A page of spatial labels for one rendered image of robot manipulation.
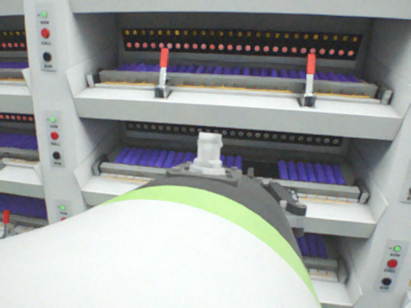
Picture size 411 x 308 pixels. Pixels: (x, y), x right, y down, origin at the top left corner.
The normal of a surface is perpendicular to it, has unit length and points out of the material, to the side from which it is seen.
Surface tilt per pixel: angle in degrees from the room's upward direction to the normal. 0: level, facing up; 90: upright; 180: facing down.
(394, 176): 90
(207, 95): 20
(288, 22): 90
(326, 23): 90
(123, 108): 110
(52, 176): 90
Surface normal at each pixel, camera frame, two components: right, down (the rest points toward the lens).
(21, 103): -0.16, 0.58
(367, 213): -0.01, -0.82
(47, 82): -0.15, 0.26
